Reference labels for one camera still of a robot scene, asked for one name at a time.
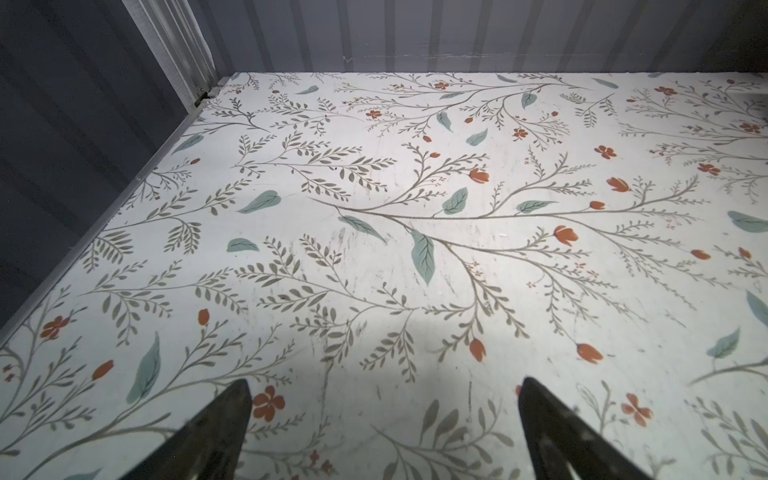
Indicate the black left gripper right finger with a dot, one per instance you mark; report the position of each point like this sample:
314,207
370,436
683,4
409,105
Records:
561,444

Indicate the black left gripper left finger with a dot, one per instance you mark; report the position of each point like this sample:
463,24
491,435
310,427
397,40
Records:
208,446

